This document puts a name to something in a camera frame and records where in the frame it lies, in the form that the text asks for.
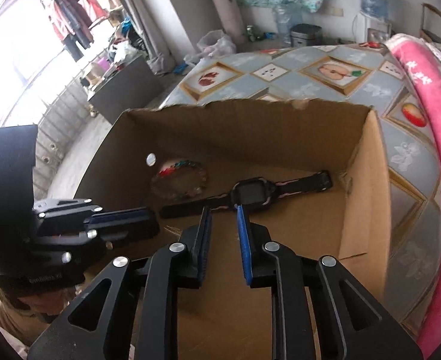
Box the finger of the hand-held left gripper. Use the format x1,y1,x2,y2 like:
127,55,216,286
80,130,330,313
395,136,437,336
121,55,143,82
33,197,157,230
36,227,162,267

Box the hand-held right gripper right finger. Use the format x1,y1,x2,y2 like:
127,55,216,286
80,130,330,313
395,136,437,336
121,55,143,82
236,204,421,360

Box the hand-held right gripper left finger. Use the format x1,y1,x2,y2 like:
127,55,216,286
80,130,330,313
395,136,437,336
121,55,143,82
27,205,213,360

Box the black smart watch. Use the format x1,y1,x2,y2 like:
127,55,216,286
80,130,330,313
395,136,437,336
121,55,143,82
159,170,334,220

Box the brown cardboard box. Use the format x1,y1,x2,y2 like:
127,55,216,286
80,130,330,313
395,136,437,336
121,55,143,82
70,98,393,360

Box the multicolour bead bracelet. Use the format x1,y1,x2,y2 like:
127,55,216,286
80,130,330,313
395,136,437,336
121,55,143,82
150,158,209,202

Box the dark grey cabinet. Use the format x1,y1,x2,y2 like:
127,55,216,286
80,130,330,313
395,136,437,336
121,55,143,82
87,55,165,125

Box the hanging clothes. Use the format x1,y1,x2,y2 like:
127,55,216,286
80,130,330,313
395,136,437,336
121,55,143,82
47,0,110,61

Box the fruit print tablecloth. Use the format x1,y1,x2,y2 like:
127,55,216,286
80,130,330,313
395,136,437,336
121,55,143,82
159,43,441,332

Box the large white plastic bag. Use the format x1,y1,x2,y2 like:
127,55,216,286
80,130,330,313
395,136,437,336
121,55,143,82
183,29,237,65

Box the metal trash bin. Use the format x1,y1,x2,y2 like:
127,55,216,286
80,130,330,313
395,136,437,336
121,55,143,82
289,23,323,48

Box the pink floral blanket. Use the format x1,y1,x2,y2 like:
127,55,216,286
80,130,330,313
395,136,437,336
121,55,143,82
383,33,441,360

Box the clear plastic bottle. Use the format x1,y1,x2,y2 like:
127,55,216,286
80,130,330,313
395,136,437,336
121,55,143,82
273,5,304,43

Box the white paper roll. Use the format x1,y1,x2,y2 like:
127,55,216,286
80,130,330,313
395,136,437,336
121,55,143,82
204,0,244,44

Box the white water dispenser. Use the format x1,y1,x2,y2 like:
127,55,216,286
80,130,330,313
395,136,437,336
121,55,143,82
355,12,393,44

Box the wooden chair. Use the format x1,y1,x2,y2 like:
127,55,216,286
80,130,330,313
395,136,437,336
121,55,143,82
420,3,441,47

